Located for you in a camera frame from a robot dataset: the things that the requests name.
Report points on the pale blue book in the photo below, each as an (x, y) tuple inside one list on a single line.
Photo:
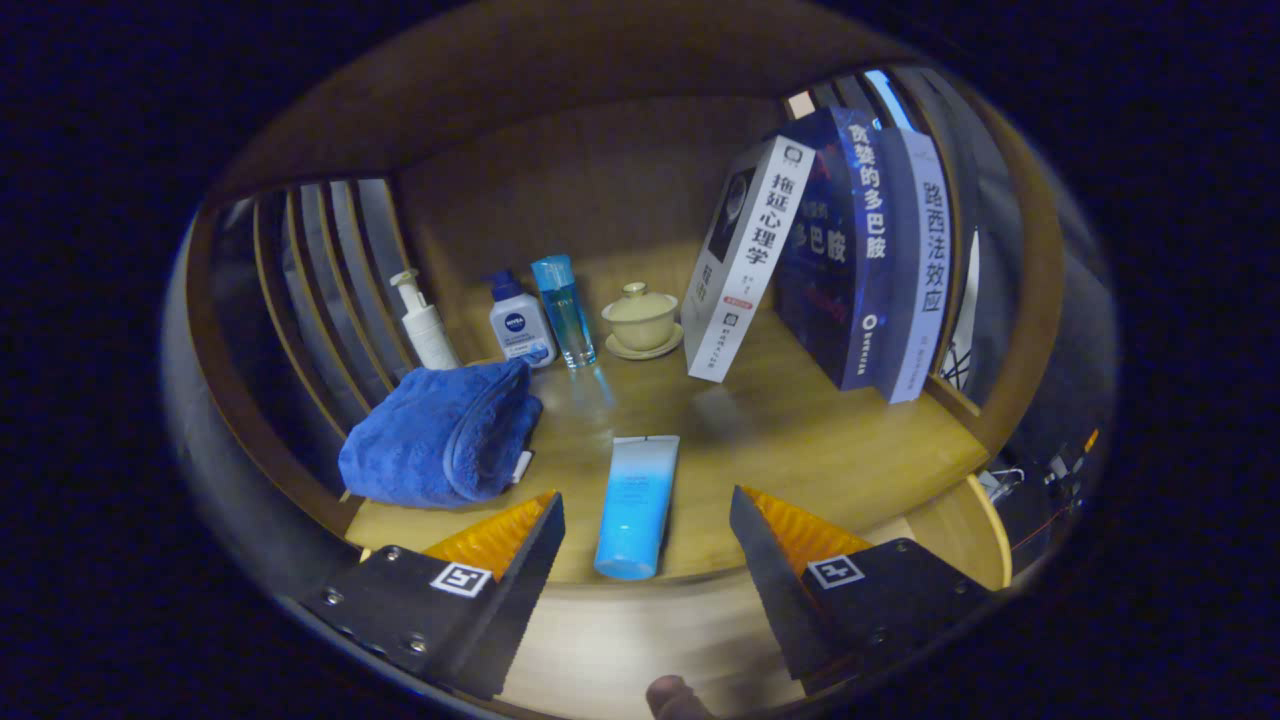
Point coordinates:
[(928, 270)]

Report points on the dark equipment with orange tip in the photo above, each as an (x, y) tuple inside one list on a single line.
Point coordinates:
[(1060, 490)]

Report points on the wooden drawer with black knob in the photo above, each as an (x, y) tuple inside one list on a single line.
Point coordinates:
[(640, 630)]

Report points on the white pump bottle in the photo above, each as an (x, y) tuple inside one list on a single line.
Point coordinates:
[(428, 335)]

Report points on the wooden cabinet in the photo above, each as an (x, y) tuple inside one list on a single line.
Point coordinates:
[(560, 60)]

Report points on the white bottle with blue cap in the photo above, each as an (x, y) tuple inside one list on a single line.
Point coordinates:
[(518, 330)]

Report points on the beige lidded cup with saucer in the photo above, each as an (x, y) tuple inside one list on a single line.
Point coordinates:
[(640, 320)]

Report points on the blue folded towel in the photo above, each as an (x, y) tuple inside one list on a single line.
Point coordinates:
[(430, 440)]

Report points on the wooden countertop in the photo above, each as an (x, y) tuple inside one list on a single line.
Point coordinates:
[(780, 440)]

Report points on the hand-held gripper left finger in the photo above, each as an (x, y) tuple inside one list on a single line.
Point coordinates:
[(520, 590)]

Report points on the white book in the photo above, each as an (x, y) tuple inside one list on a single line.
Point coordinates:
[(745, 270)]

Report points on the blue cosmetic tube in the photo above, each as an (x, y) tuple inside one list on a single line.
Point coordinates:
[(637, 500)]

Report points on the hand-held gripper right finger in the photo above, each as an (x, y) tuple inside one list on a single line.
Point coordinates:
[(775, 590)]

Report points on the dark blue book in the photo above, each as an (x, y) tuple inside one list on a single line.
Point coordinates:
[(850, 260)]

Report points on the clear blue bottle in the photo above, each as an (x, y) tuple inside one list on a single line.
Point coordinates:
[(566, 315)]

